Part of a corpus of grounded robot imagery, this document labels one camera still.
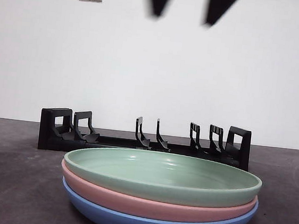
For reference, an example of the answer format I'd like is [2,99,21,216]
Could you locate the pink plate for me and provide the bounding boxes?
[56,159,261,224]

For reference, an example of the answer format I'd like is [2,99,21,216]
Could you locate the black dish rack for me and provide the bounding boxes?
[37,105,253,171]

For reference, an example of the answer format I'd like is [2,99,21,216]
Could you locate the green plate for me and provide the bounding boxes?
[60,142,265,214]

